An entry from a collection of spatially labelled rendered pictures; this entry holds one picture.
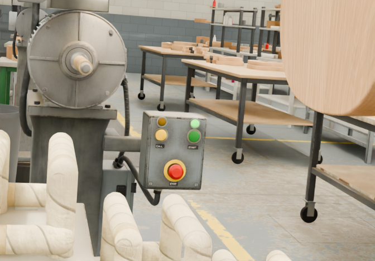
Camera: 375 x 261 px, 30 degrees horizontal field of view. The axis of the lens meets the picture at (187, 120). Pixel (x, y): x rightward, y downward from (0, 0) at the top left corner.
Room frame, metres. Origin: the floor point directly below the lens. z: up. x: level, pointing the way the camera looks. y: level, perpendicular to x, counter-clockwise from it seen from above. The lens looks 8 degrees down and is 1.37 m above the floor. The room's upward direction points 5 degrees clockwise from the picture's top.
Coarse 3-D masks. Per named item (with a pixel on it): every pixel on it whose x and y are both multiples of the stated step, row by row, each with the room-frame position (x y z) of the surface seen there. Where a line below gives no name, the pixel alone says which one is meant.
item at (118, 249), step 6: (114, 252) 0.77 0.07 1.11; (120, 252) 0.76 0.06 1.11; (126, 252) 0.76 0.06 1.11; (132, 252) 0.76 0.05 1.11; (138, 252) 0.76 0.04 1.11; (114, 258) 0.77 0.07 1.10; (120, 258) 0.76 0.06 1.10; (126, 258) 0.76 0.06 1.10; (132, 258) 0.76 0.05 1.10; (138, 258) 0.76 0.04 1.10
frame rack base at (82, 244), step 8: (8, 208) 0.92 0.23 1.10; (40, 208) 0.93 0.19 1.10; (80, 208) 0.95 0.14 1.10; (0, 216) 0.88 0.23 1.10; (8, 216) 0.88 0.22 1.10; (16, 216) 0.89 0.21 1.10; (24, 216) 0.89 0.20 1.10; (32, 216) 0.89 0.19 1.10; (40, 216) 0.89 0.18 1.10; (80, 216) 0.91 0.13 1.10; (16, 224) 0.85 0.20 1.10; (24, 224) 0.85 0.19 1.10; (32, 224) 0.86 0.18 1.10; (40, 224) 0.86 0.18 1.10; (80, 224) 0.87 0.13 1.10; (80, 232) 0.84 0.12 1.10; (88, 232) 0.84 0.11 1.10; (80, 240) 0.81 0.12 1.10; (88, 240) 0.81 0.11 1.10; (80, 248) 0.78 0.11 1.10; (88, 248) 0.78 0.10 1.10; (0, 256) 0.73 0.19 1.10; (8, 256) 0.74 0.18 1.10; (16, 256) 0.74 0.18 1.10; (24, 256) 0.74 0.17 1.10; (32, 256) 0.74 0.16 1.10; (40, 256) 0.74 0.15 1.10; (72, 256) 0.75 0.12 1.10; (80, 256) 0.76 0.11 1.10; (88, 256) 0.76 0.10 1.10
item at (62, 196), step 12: (60, 180) 0.74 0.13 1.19; (72, 180) 0.75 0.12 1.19; (48, 192) 0.75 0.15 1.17; (60, 192) 0.74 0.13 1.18; (72, 192) 0.75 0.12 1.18; (48, 204) 0.75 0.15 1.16; (60, 204) 0.74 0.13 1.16; (72, 204) 0.75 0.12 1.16; (48, 216) 0.75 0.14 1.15; (60, 216) 0.74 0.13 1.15; (72, 216) 0.75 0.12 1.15; (72, 228) 0.75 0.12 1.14; (72, 252) 0.75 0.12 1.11
